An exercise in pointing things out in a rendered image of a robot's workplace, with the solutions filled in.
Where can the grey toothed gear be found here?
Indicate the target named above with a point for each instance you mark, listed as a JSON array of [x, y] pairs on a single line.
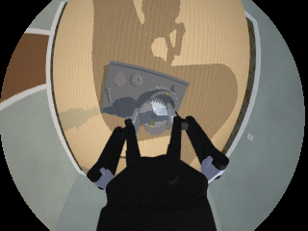
[[150, 106]]

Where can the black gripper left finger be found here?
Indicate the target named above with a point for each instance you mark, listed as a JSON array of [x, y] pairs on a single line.
[[104, 170]]

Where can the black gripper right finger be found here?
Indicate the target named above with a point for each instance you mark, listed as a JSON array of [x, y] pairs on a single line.
[[214, 162]]

